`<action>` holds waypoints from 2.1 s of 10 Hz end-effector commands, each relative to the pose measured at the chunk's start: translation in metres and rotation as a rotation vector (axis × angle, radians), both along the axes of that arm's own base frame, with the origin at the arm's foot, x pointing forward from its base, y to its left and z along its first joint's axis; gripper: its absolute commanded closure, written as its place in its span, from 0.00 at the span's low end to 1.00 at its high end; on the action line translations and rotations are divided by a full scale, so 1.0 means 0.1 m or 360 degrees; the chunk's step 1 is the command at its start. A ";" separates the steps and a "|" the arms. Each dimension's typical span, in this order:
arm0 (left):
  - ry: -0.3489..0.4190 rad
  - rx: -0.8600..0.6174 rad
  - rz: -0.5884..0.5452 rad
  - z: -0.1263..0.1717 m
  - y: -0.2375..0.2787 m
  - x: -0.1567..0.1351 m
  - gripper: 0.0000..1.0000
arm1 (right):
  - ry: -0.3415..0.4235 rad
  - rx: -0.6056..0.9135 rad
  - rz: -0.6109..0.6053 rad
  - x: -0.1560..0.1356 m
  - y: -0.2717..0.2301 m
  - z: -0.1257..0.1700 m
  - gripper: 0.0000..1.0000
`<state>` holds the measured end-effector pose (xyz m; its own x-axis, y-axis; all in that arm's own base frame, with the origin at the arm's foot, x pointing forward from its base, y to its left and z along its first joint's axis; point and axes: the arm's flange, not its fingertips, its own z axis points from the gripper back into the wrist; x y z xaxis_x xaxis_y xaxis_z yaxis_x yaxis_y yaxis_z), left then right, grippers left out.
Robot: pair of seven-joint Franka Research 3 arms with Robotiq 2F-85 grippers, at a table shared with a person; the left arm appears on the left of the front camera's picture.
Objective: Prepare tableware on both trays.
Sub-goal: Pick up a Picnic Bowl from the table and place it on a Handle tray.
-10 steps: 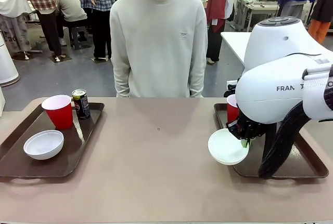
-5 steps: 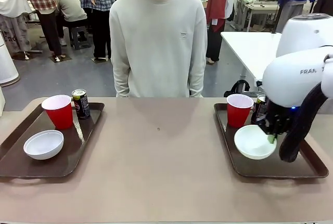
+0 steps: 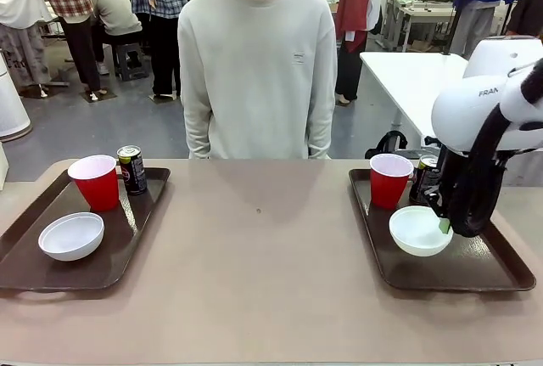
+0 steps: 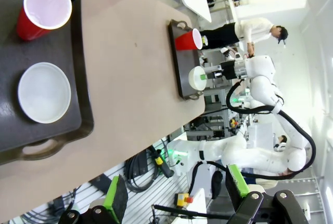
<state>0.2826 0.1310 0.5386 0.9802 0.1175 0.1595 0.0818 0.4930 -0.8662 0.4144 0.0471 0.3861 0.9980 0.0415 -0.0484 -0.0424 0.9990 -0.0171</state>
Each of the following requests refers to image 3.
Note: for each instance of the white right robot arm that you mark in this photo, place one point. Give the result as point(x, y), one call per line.
point(466, 111)

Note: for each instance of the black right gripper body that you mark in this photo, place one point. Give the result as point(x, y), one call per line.
point(445, 179)

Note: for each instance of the red plastic cup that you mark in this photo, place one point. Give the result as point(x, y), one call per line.
point(386, 192)
point(99, 192)

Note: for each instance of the black bag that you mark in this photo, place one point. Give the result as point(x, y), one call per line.
point(388, 145)

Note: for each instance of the brown plastic serving tray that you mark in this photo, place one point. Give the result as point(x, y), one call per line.
point(110, 247)
point(479, 264)

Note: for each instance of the person in cream sweater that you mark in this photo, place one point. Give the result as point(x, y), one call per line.
point(254, 64)

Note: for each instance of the white cylindrical appliance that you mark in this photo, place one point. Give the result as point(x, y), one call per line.
point(12, 107)

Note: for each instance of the person's left forearm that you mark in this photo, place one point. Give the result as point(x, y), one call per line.
point(320, 128)

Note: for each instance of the person's right forearm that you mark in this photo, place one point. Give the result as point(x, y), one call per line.
point(198, 128)

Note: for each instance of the black slanted pole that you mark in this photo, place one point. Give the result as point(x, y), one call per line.
point(456, 9)

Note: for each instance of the seated person in grey hoodie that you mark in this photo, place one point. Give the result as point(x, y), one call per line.
point(114, 11)

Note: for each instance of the person in red top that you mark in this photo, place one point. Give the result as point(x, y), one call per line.
point(352, 1)

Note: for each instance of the white round bowl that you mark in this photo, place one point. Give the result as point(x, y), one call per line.
point(413, 232)
point(70, 238)

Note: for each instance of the white background table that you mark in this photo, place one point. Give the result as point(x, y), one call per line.
point(403, 81)

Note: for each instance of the person in white shirt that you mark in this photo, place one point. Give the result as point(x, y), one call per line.
point(19, 13)

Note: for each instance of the black Pepsi can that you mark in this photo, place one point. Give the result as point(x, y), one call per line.
point(420, 187)

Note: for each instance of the white box edge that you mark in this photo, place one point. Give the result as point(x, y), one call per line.
point(3, 166)

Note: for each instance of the black soda can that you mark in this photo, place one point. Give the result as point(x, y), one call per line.
point(133, 175)

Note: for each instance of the background workbench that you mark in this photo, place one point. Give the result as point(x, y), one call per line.
point(420, 11)

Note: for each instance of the grey step stool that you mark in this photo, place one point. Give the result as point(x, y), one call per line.
point(130, 62)

